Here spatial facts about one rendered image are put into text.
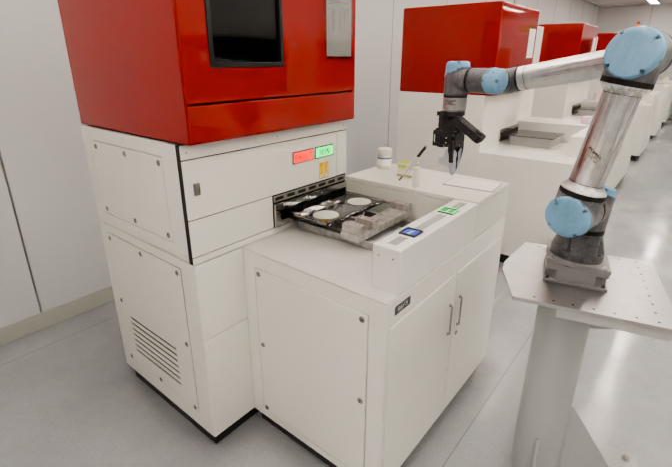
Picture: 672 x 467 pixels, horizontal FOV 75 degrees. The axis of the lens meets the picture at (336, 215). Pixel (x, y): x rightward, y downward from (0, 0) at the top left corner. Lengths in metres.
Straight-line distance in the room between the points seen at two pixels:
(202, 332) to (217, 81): 0.85
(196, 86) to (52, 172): 1.62
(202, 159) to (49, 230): 1.60
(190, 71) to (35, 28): 1.55
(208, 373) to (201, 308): 0.27
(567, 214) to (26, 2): 2.57
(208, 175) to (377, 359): 0.78
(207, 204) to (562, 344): 1.23
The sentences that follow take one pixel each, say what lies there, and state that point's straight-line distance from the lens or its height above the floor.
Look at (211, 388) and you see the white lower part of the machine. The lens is 1.81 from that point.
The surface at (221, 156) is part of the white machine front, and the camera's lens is 1.50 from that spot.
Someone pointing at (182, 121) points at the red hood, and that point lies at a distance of 1.38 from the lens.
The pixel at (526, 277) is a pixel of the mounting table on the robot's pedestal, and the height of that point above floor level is 0.82.
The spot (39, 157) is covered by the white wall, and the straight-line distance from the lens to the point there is 2.83.
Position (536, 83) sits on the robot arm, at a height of 1.40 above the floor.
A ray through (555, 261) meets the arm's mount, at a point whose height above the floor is 0.89.
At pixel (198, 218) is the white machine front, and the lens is 1.49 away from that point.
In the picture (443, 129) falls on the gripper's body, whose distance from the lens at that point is 1.52.
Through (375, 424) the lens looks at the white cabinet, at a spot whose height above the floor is 0.38.
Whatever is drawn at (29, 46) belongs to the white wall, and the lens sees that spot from 2.80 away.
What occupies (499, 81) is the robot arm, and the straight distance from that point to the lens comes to 1.42.
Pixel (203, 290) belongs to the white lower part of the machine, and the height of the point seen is 0.72.
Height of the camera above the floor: 1.47
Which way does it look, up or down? 20 degrees down
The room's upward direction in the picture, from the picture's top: straight up
